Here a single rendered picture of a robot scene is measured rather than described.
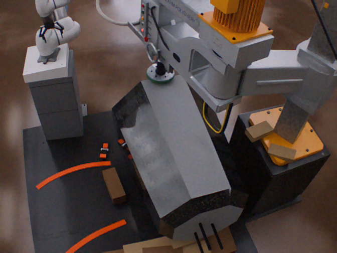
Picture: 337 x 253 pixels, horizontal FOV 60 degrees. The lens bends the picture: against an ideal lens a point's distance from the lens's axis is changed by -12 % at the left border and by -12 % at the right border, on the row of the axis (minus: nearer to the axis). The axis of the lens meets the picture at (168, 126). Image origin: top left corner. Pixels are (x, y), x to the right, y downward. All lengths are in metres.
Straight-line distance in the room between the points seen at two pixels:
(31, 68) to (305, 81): 2.11
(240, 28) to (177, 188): 1.03
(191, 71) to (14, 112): 2.36
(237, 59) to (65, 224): 1.98
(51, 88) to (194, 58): 1.38
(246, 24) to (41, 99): 1.97
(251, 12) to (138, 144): 1.28
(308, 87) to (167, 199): 1.12
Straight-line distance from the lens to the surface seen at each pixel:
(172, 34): 2.07
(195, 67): 1.98
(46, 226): 2.86
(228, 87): 1.81
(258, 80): 1.85
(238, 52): 1.52
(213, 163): 2.10
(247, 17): 1.54
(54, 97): 2.91
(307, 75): 2.00
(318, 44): 1.97
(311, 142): 2.57
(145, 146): 2.28
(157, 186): 2.12
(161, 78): 2.50
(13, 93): 4.03
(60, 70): 2.71
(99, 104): 3.60
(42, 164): 3.19
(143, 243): 2.50
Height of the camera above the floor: 2.55
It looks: 49 degrees down
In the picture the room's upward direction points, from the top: 5 degrees clockwise
